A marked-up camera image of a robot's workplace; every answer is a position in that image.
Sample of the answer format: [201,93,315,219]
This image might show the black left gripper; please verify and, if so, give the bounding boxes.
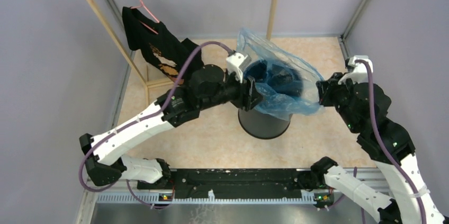
[199,67,266,111]

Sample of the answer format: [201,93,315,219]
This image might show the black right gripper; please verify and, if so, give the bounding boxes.
[316,71,362,133]

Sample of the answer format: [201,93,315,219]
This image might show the black round trash bin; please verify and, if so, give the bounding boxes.
[238,59,304,140]

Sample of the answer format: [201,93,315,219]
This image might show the blue plastic trash bag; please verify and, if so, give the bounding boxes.
[237,28,324,120]

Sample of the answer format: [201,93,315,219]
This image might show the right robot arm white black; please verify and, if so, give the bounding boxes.
[310,73,448,223]

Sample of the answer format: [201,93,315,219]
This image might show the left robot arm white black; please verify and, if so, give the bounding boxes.
[78,65,263,191]

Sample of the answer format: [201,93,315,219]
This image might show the black printed t-shirt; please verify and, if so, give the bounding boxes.
[122,7,198,81]

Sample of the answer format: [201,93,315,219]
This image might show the pink clothes hanger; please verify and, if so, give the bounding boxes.
[129,0,161,35]

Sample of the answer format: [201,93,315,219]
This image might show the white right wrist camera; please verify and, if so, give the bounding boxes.
[338,56,373,85]

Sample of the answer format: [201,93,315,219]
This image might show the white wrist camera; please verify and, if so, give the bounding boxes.
[338,56,373,85]
[226,52,252,83]

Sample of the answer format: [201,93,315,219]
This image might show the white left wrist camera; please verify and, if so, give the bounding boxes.
[226,52,252,83]

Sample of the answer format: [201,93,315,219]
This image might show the metal corner frame right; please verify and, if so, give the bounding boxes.
[338,0,371,62]

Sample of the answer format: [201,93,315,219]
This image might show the metal corner frame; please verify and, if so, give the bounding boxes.
[103,0,135,129]
[338,0,371,62]

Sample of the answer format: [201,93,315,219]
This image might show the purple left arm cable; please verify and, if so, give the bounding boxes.
[77,41,235,210]

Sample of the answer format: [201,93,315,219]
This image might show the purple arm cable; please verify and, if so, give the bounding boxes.
[77,41,235,210]
[355,59,428,224]

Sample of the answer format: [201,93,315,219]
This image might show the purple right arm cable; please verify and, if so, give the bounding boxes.
[355,59,428,224]

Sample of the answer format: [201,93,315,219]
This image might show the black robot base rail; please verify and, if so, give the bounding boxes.
[84,167,390,205]

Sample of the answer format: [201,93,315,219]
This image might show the metal corner frame left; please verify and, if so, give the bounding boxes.
[103,0,135,129]

